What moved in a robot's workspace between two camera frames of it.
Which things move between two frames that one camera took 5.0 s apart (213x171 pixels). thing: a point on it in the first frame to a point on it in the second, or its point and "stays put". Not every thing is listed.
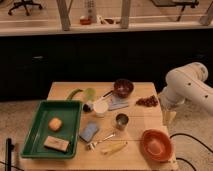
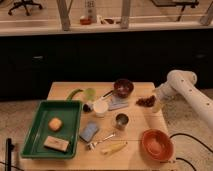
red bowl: (157, 145) stays put
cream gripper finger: (166, 116) to (156, 106)
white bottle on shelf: (90, 10) stays put
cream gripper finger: (172, 117) to (156, 92)
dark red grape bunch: (148, 102) stays put
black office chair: (24, 3) stays put
